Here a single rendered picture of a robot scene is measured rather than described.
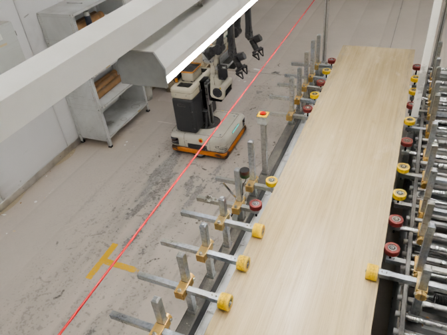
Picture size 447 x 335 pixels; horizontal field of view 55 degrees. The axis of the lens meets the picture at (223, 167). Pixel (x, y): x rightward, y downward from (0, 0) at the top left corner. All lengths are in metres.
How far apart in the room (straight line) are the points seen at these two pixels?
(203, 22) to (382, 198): 1.95
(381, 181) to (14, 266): 3.04
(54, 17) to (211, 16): 3.67
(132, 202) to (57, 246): 0.79
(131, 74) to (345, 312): 1.60
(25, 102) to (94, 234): 3.46
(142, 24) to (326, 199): 2.04
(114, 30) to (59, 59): 0.13
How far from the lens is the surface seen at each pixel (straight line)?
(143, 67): 0.94
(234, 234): 2.78
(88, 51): 0.76
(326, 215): 2.62
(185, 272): 2.16
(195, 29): 1.05
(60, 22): 4.69
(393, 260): 2.55
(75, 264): 3.90
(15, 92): 0.66
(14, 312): 3.80
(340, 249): 2.44
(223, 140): 4.43
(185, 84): 4.42
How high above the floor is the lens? 2.70
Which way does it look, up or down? 37 degrees down
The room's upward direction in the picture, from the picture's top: 6 degrees counter-clockwise
